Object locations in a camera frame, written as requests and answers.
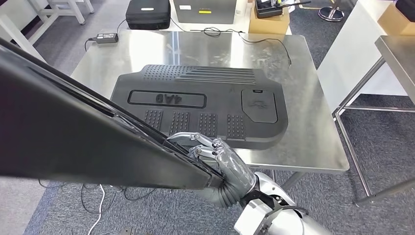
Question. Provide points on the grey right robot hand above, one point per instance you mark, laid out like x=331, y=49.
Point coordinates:
x=233, y=167

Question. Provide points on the black plastic frame panel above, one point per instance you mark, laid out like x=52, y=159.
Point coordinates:
x=64, y=136

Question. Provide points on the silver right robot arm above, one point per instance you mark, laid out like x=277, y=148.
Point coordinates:
x=301, y=225

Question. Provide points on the stainless steel workbench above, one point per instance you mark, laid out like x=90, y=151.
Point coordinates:
x=308, y=129

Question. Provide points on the black plastic engine cover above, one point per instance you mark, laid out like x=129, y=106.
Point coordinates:
x=214, y=87

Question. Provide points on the white desk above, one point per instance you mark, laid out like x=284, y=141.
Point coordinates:
x=242, y=22

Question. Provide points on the cardboard box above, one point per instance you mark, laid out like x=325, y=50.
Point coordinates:
x=269, y=26
x=392, y=24

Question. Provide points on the grey equipment box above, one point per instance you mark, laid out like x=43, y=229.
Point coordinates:
x=204, y=13

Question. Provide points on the black electronic device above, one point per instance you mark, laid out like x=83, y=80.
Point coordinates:
x=267, y=11

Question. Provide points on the white cabinet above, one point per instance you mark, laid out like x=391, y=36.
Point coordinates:
x=350, y=55

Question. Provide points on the black carrying case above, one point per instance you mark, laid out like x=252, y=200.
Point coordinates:
x=147, y=14

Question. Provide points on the black power adapter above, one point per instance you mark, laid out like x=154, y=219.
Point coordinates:
x=107, y=38

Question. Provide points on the chrome stanchion base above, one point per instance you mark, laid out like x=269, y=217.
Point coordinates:
x=330, y=14

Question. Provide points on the stainless steel table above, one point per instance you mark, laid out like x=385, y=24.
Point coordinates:
x=398, y=58

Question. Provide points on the black bag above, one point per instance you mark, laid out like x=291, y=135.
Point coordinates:
x=405, y=6

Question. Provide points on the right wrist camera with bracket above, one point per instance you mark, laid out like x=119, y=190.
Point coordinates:
x=253, y=217

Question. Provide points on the white frame furniture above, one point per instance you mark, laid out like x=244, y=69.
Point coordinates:
x=78, y=16

